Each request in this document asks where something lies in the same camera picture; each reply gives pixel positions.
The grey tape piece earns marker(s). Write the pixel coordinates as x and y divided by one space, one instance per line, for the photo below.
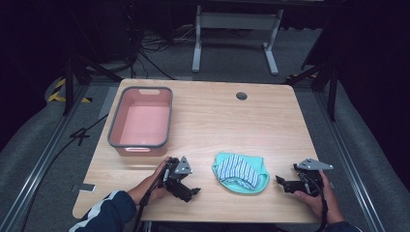
84 187

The person's left hand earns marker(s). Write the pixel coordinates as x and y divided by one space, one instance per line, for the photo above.
149 188

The yellow and black floor tape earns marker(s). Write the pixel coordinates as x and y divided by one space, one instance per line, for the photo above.
58 93

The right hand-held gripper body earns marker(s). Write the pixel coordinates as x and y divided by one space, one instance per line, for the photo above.
310 175

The person's right hand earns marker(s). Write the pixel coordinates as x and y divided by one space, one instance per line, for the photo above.
325 203

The aluminium floor rail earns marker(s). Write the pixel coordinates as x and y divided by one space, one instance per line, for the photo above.
35 170
348 167

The grey metal stand frame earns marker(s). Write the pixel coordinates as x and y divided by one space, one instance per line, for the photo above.
238 21

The black tripod stand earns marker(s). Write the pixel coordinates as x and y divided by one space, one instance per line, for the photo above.
332 87
69 83

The pink basin with grey rim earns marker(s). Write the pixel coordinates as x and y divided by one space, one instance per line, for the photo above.
143 124

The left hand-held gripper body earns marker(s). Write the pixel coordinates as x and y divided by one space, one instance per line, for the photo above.
180 170

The teal and striped cloth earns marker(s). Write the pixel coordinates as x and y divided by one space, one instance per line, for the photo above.
240 174

